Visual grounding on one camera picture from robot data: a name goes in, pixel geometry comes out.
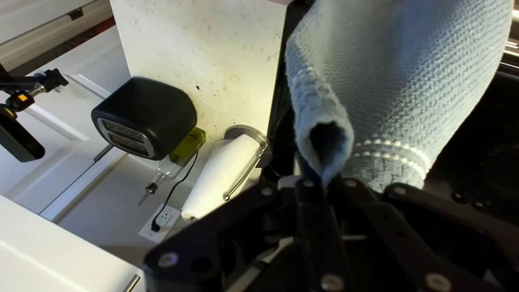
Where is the light blue towel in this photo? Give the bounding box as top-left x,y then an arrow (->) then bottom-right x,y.
284,0 -> 514,193

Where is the white upper cabinet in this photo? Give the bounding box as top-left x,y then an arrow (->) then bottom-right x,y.
0,193 -> 147,292

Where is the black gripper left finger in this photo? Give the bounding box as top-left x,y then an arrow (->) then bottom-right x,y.
141,176 -> 353,292

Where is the black toaster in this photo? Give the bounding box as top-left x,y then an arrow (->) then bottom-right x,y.
89,77 -> 199,163

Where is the black orange camera clamp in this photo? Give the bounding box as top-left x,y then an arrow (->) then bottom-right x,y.
0,67 -> 70,164

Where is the white panelled door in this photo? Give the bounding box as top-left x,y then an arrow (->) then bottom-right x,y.
0,0 -> 135,224

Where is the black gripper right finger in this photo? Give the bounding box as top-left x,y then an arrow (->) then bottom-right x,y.
326,176 -> 519,292

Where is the green liquid bottle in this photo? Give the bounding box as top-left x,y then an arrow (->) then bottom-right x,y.
167,127 -> 207,167

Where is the white wall outlet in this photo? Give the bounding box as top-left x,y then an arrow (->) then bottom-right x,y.
138,205 -> 183,244

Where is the black power cord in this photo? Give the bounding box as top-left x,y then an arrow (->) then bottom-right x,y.
151,153 -> 199,232

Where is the white paper towel roll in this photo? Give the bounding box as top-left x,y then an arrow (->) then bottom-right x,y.
180,125 -> 272,221

